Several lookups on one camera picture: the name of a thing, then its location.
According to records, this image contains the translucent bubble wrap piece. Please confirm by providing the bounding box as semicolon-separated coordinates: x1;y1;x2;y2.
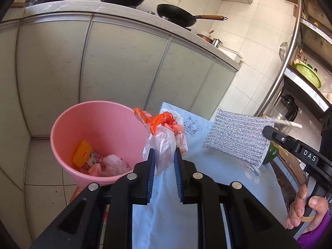
101;155;131;177

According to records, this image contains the yellow foam net sleeve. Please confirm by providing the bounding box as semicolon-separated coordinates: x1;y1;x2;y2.
72;140;92;169

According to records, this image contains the silver glitter scouring pad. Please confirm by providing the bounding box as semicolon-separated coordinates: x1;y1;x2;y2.
202;109;275;168

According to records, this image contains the clear bag with orange tie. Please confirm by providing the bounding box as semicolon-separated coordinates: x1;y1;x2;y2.
133;108;188;176

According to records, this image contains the purple sleeve forearm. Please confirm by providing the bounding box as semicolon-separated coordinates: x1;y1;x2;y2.
297;212;330;249

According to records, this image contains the pink plastic trash bucket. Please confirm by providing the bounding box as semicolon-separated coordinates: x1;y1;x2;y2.
50;101;149;189

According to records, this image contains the grey kitchen cabinet counter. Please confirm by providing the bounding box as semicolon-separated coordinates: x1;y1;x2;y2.
0;0;241;247

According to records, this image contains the person's right hand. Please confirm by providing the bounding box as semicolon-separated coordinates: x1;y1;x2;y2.
285;184;329;233

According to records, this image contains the green bell pepper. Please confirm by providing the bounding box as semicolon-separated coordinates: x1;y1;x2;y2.
263;142;279;165

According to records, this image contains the clear plastic vegetable container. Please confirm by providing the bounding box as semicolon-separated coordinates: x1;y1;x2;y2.
265;106;293;135

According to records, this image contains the light blue floral tablecloth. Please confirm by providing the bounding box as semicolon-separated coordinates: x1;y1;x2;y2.
132;103;299;248

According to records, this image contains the white daikon radish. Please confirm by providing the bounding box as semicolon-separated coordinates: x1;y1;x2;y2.
275;119;303;129

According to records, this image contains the metal shelf rack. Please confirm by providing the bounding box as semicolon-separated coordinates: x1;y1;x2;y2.
254;0;332;213

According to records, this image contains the green plastic basket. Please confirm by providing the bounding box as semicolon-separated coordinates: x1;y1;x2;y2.
295;62;322;89

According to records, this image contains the white tray on counter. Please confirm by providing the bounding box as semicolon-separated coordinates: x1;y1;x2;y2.
218;47;244;66

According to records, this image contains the copper small pot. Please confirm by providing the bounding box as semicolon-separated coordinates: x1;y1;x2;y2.
197;30;214;44

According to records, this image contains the black wooden-handled frying pan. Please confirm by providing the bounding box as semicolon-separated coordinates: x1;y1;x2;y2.
157;4;228;28

